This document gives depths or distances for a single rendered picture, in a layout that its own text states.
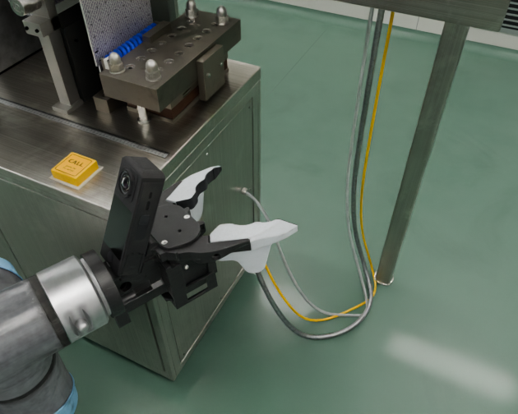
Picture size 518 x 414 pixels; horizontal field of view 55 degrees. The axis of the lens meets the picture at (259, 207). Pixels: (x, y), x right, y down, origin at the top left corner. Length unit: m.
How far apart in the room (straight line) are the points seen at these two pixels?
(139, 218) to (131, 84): 0.75
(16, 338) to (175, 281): 0.15
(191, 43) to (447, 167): 1.69
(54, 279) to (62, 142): 0.80
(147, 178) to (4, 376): 0.21
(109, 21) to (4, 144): 0.38
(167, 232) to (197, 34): 0.91
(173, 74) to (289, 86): 1.98
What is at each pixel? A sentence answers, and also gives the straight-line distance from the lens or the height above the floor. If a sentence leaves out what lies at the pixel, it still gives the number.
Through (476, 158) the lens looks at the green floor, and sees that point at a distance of 2.79.
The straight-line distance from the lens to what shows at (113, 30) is 1.32.
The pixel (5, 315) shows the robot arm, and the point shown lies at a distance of 0.49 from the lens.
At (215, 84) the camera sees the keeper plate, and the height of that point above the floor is 0.93.
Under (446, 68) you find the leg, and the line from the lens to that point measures 1.45.
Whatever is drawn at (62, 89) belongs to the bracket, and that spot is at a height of 0.96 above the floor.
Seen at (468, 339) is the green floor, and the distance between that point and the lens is 2.02.
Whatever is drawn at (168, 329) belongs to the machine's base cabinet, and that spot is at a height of 0.36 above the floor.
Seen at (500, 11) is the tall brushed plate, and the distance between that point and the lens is 1.21.
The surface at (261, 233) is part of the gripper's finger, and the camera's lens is 0.50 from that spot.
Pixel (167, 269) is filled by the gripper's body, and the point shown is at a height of 1.23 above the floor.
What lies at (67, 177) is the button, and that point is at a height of 0.92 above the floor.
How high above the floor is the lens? 1.62
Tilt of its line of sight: 45 degrees down
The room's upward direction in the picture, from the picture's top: straight up
